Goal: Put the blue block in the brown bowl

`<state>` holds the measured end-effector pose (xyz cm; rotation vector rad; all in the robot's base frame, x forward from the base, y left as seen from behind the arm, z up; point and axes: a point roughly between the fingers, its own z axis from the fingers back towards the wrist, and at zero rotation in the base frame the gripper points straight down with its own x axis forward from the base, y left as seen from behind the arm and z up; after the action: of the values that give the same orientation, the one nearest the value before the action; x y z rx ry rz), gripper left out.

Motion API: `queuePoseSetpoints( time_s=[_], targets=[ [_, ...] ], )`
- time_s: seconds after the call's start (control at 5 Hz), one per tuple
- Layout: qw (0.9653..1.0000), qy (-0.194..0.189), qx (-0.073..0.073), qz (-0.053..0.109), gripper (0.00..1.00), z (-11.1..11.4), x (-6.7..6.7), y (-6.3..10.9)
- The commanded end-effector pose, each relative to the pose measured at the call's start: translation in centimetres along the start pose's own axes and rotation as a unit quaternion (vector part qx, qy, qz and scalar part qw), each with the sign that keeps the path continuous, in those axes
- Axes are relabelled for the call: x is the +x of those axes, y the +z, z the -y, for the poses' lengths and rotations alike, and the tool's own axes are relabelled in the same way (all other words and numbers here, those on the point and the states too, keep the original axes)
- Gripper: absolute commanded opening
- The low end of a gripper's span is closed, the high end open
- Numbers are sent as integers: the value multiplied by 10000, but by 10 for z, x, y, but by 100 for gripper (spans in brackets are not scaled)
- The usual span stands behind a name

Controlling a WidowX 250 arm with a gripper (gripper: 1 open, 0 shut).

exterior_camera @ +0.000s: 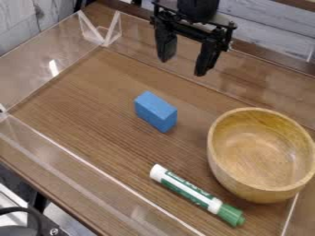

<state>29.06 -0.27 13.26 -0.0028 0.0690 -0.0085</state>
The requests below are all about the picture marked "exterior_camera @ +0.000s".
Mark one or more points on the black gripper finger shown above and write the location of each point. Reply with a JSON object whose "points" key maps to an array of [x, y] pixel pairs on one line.
{"points": [[166, 42], [207, 57]]}

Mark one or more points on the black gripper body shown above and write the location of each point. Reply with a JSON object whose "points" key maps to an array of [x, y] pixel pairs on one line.
{"points": [[195, 20]]}

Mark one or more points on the blue foam block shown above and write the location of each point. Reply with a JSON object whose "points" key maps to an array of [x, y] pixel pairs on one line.
{"points": [[155, 111]]}

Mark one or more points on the brown wooden bowl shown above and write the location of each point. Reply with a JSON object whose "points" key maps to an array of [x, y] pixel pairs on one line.
{"points": [[261, 154]]}

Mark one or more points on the green white marker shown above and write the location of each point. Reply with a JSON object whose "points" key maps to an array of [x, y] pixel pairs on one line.
{"points": [[199, 197]]}

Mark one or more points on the clear acrylic tray wall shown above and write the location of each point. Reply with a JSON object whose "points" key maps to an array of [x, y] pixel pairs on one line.
{"points": [[74, 140]]}

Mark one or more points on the black equipment with cable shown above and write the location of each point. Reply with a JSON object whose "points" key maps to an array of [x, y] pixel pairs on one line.
{"points": [[22, 221]]}

